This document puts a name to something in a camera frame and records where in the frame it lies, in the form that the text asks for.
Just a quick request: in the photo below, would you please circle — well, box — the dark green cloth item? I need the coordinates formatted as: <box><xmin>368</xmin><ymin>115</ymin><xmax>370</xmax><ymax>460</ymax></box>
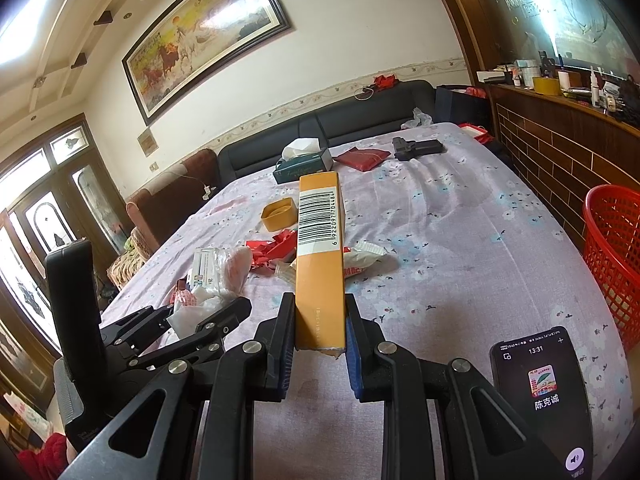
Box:
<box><xmin>272</xmin><ymin>138</ymin><xmax>334</xmax><ymax>184</ymax></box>

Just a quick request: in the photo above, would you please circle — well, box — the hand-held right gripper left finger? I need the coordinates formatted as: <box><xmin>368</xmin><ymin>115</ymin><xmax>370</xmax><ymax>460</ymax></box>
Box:
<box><xmin>60</xmin><ymin>292</ymin><xmax>297</xmax><ymax>480</ymax></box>

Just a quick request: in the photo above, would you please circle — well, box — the black padded headboard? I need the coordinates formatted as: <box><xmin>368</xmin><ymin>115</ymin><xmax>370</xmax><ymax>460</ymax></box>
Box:
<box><xmin>216</xmin><ymin>79</ymin><xmax>436</xmax><ymax>186</ymax></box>

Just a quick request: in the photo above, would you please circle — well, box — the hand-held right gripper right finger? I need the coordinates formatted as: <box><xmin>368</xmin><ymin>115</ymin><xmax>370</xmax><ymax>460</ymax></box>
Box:
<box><xmin>345</xmin><ymin>293</ymin><xmax>568</xmax><ymax>480</ymax></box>

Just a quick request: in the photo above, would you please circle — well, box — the black cloth item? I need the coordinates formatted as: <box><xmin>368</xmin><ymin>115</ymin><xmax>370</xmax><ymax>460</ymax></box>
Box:
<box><xmin>391</xmin><ymin>136</ymin><xmax>445</xmax><ymax>162</ymax></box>

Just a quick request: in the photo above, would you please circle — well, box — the small open yellow box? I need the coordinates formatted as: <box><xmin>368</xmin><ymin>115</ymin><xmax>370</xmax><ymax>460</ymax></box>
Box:
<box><xmin>260</xmin><ymin>199</ymin><xmax>300</xmax><ymax>232</ymax></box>

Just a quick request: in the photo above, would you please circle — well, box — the crumpled red wrapper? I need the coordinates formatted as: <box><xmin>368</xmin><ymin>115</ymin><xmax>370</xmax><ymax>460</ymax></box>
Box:
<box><xmin>247</xmin><ymin>229</ymin><xmax>298</xmax><ymax>268</ymax></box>

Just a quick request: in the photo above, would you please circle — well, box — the red gift bag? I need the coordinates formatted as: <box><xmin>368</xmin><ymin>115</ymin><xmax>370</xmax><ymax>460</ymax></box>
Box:
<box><xmin>457</xmin><ymin>122</ymin><xmax>493</xmax><ymax>144</ymax></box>

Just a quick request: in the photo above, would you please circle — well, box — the white plastic wrapper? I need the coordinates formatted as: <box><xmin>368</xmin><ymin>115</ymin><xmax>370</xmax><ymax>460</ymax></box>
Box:
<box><xmin>167</xmin><ymin>294</ymin><xmax>236</xmax><ymax>336</ymax></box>

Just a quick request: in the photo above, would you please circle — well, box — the white medicine box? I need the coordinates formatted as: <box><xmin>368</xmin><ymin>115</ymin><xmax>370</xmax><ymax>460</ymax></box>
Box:
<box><xmin>191</xmin><ymin>247</ymin><xmax>224</xmax><ymax>291</ymax></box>

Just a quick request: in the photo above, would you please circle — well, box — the wooden door with glass panes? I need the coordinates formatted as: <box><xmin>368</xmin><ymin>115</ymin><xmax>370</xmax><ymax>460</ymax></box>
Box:
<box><xmin>0</xmin><ymin>115</ymin><xmax>126</xmax><ymax>401</ymax></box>

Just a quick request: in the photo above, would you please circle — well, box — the red plastic basket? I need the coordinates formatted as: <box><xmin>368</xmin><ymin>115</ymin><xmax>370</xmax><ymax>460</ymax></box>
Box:
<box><xmin>582</xmin><ymin>184</ymin><xmax>640</xmax><ymax>353</ymax></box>

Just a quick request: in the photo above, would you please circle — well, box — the small red patterned packet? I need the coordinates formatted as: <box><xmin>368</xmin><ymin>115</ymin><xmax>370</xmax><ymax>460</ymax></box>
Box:
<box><xmin>172</xmin><ymin>282</ymin><xmax>199</xmax><ymax>311</ymax></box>

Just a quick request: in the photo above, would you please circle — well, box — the framed horse painting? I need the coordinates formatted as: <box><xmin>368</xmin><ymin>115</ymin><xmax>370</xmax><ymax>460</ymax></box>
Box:
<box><xmin>121</xmin><ymin>0</ymin><xmax>292</xmax><ymax>127</ymax></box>

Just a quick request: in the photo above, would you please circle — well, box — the red cloth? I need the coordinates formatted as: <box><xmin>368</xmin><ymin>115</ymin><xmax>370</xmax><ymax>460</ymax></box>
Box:
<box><xmin>20</xmin><ymin>432</ymin><xmax>76</xmax><ymax>480</ymax></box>

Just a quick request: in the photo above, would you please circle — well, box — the brown armchair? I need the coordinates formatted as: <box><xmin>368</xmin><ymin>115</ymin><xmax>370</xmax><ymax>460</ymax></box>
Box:
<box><xmin>125</xmin><ymin>148</ymin><xmax>221</xmax><ymax>261</ymax></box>

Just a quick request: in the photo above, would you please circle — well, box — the long yellow cardboard box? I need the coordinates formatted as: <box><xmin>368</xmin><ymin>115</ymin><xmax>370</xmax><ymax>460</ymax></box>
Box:
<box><xmin>295</xmin><ymin>171</ymin><xmax>347</xmax><ymax>361</ymax></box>

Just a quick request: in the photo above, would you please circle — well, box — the floral pink bedsheet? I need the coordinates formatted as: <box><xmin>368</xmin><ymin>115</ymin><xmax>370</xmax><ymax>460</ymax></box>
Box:
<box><xmin>97</xmin><ymin>122</ymin><xmax>633</xmax><ymax>480</ymax></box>

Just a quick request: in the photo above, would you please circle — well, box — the white charger with cable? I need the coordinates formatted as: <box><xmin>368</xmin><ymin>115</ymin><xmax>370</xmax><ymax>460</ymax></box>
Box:
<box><xmin>170</xmin><ymin>172</ymin><xmax>217</xmax><ymax>198</ymax></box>

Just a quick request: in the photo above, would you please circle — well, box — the white and red snack wrapper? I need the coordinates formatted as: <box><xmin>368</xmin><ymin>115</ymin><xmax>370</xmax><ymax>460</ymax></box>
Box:
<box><xmin>342</xmin><ymin>241</ymin><xmax>388</xmax><ymax>281</ymax></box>

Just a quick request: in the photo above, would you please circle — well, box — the black smartphone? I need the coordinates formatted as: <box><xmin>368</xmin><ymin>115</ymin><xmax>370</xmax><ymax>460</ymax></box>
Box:
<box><xmin>489</xmin><ymin>326</ymin><xmax>601</xmax><ymax>480</ymax></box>

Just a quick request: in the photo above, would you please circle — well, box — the white plastic bag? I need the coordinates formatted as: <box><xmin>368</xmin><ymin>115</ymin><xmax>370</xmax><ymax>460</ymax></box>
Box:
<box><xmin>400</xmin><ymin>107</ymin><xmax>433</xmax><ymax>130</ymax></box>

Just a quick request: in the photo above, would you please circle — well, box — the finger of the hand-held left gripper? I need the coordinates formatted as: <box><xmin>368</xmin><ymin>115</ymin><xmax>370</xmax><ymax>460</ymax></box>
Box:
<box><xmin>127</xmin><ymin>296</ymin><xmax>252</xmax><ymax>369</ymax></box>
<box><xmin>100</xmin><ymin>305</ymin><xmax>175</xmax><ymax>349</ymax></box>

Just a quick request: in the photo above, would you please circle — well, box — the red cloth item far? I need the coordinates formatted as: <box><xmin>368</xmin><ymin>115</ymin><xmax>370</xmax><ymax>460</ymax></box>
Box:
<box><xmin>333</xmin><ymin>146</ymin><xmax>392</xmax><ymax>172</ymax></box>

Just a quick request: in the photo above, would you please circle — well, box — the small wall plaque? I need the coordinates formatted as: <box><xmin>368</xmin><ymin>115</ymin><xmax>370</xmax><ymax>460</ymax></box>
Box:
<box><xmin>137</xmin><ymin>128</ymin><xmax>160</xmax><ymax>156</ymax></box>

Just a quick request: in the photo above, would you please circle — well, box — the wooden brick-patterned counter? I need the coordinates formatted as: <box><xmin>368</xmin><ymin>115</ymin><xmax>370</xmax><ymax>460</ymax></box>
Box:
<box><xmin>487</xmin><ymin>82</ymin><xmax>640</xmax><ymax>256</ymax></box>

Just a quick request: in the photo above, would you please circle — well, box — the pinkish plastic bag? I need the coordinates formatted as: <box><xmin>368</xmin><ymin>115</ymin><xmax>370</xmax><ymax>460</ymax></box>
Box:
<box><xmin>222</xmin><ymin>246</ymin><xmax>253</xmax><ymax>296</ymax></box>

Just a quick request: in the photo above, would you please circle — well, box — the large wall mirror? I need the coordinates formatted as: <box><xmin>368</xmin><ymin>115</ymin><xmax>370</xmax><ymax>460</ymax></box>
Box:
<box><xmin>470</xmin><ymin>0</ymin><xmax>640</xmax><ymax>81</ymax></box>

